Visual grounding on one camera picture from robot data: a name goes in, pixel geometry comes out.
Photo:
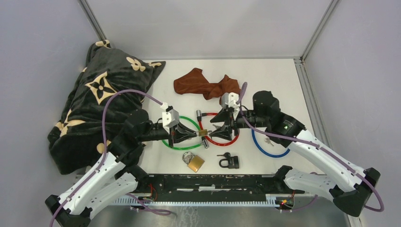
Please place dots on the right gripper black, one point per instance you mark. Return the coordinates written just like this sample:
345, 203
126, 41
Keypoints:
230, 117

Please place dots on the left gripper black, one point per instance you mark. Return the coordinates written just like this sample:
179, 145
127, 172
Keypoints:
178, 137

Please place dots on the small brass padlock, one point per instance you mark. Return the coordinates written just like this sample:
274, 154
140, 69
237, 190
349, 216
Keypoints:
202, 133

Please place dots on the red cable lock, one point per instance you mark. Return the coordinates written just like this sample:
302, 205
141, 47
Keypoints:
199, 116

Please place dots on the green cable lock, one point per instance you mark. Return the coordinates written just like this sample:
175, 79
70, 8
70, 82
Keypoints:
204, 143

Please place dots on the black padlock key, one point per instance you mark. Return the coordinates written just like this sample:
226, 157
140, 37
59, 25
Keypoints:
226, 155

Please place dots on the black padlock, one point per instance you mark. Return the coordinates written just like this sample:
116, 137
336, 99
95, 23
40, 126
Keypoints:
230, 162

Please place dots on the blue cable lock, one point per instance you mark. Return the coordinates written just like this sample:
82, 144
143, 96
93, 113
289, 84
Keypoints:
265, 152

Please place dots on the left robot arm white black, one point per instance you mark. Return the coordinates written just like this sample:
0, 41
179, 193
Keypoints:
117, 171

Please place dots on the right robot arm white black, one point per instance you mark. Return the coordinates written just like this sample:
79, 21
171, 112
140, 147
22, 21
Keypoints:
344, 183

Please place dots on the red lock keys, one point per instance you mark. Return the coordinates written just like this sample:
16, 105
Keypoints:
216, 126

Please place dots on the blue lock keys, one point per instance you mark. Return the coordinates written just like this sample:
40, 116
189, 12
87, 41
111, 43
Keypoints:
268, 141

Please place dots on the brown cloth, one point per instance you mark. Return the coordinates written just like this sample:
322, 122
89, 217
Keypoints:
195, 83

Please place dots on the black floral blanket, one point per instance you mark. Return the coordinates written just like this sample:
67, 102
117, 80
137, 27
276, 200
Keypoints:
110, 87

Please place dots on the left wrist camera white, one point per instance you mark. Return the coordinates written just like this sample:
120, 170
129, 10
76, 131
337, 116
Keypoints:
170, 117

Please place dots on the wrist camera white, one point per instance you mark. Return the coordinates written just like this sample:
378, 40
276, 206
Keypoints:
230, 100
170, 117

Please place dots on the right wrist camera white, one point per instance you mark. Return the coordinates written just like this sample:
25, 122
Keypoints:
230, 100

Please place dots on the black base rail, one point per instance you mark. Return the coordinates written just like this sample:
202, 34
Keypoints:
212, 188

